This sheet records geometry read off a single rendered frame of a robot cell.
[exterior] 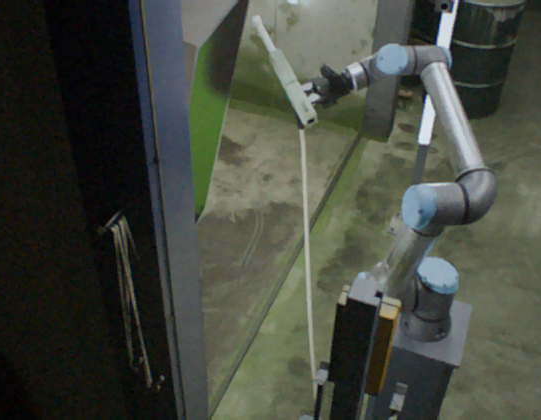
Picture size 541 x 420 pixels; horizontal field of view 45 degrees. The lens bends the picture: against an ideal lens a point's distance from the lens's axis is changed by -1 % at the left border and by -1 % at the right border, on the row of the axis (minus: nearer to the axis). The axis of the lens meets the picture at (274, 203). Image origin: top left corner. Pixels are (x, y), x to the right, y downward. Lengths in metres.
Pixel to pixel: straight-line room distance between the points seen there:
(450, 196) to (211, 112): 1.37
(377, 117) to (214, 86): 1.90
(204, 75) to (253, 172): 1.45
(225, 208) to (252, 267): 0.51
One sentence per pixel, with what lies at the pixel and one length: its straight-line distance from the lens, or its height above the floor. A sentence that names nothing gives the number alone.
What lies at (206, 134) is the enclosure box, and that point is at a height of 0.89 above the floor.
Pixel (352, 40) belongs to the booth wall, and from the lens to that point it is 4.29.
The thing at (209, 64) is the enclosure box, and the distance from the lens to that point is 2.76.
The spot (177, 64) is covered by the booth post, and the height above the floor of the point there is 1.90.
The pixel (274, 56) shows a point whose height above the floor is 1.49.
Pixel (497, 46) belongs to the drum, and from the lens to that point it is 4.71.
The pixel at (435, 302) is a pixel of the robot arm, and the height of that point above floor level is 0.83.
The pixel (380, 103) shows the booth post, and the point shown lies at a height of 0.29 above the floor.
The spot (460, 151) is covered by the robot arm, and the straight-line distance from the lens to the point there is 1.94.
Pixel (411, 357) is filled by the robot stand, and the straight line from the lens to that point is 2.50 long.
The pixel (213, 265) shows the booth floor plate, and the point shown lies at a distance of 3.53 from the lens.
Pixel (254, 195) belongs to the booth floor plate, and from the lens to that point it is 3.96.
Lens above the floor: 2.52
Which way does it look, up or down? 39 degrees down
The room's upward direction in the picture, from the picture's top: 2 degrees clockwise
